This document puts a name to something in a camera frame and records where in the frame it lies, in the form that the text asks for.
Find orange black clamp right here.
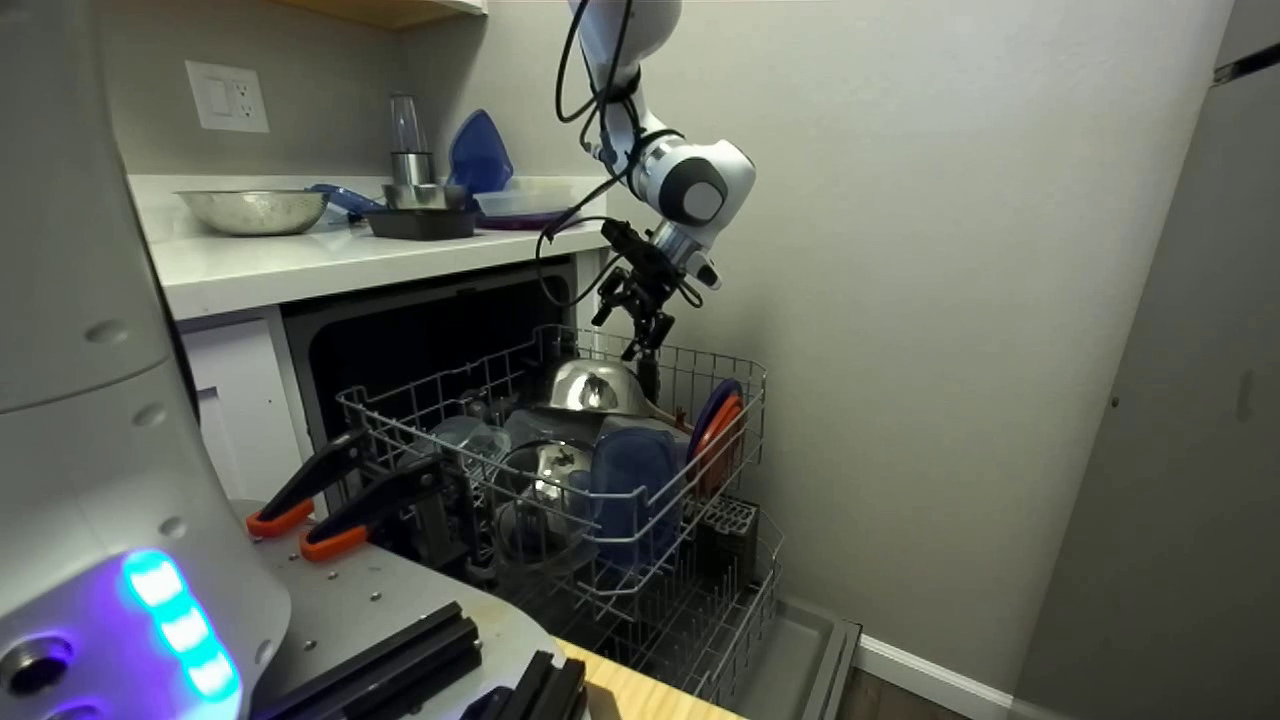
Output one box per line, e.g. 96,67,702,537
301,460,439,565

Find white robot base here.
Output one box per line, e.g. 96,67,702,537
0,0,292,720

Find grey dishwasher door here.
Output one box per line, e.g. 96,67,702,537
728,594,860,720

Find large steel colander bowl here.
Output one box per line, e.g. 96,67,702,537
185,189,326,237

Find white wire upper rack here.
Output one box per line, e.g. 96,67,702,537
333,323,773,592

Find white wall outlet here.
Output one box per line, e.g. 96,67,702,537
185,58,269,136

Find blue container on counter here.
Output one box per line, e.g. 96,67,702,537
450,107,511,192

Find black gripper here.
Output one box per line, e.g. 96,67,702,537
596,221,720,399

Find lower wire rack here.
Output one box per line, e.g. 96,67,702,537
538,496,775,708

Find black aluminium rails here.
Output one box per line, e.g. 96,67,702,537
252,605,589,720

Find blender with steel base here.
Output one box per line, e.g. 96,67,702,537
386,95,446,209

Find stainless refrigerator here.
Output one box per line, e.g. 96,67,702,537
1014,0,1280,720

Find silver bowl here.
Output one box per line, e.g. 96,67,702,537
548,359,653,415
532,439,593,502

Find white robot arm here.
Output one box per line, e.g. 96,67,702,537
555,0,758,396

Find orange black utensil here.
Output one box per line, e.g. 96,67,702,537
688,378,744,496

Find silver bowl in rack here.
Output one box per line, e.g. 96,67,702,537
532,439,593,502

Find black baking tray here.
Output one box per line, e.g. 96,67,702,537
370,209,475,241

